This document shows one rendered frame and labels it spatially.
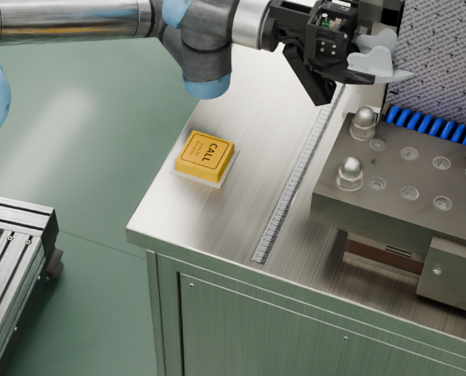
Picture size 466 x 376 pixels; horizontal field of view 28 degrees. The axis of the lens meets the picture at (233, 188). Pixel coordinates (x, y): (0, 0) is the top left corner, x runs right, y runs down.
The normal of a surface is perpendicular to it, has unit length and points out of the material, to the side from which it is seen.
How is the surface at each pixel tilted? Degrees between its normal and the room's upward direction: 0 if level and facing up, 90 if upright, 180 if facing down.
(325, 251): 0
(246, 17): 44
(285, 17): 90
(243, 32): 79
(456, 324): 0
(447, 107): 90
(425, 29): 90
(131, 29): 95
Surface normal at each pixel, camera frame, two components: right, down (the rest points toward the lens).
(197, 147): 0.02, -0.64
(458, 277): -0.37, 0.71
